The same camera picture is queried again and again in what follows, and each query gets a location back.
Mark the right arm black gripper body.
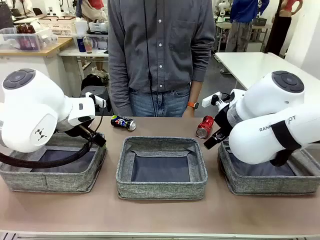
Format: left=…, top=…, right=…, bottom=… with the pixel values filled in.
left=214, top=105, right=236, bottom=134

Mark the crushed red soda can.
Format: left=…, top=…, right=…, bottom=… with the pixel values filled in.
left=195, top=115, right=215, bottom=139

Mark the dark blue soda can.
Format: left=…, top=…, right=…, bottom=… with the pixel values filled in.
left=110, top=114, right=137, bottom=132

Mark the person's left forearm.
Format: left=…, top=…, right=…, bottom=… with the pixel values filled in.
left=189, top=44, right=216, bottom=105

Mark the person's right forearm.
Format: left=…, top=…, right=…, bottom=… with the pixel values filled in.
left=108, top=57, right=133, bottom=117

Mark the person's left hand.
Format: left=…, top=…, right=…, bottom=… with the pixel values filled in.
left=182, top=107, right=198, bottom=118

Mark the grey fabric basket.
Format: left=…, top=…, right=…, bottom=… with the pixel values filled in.
left=217, top=142, right=320, bottom=196
left=0, top=132, right=108, bottom=193
left=115, top=136, right=208, bottom=200

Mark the person in grey shirt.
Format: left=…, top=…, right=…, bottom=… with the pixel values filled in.
left=107, top=0, right=217, bottom=118

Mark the mannequin in red top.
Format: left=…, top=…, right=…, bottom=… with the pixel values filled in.
left=264, top=0, right=305, bottom=57

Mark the small white background robot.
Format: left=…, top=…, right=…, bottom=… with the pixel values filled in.
left=216, top=1, right=230, bottom=22

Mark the black backpack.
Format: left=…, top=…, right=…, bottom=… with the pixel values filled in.
left=81, top=73, right=108, bottom=88

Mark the small clear bottle brown liquid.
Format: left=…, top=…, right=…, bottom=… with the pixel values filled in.
left=83, top=36, right=93, bottom=54

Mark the white labelled container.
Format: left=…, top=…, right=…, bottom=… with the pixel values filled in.
left=88, top=21, right=110, bottom=35

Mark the dark blue cup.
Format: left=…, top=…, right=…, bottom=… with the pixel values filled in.
left=77, top=36, right=87, bottom=53

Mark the white plastic jar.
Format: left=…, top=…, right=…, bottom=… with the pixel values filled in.
left=74, top=19, right=89, bottom=36

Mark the wooden top side table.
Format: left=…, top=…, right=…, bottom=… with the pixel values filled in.
left=0, top=37, right=75, bottom=101

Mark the cream plastic crate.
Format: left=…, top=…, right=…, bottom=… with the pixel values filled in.
left=38, top=16, right=77, bottom=38

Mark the clear plastic storage box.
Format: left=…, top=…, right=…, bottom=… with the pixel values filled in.
left=0, top=26, right=58, bottom=52

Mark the pack of brown bottles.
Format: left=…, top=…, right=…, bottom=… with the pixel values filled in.
left=16, top=23, right=36, bottom=35

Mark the black wire basket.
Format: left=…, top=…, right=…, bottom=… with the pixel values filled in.
left=252, top=17, right=273, bottom=27

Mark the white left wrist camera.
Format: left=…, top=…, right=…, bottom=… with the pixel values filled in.
left=85, top=91, right=106, bottom=108

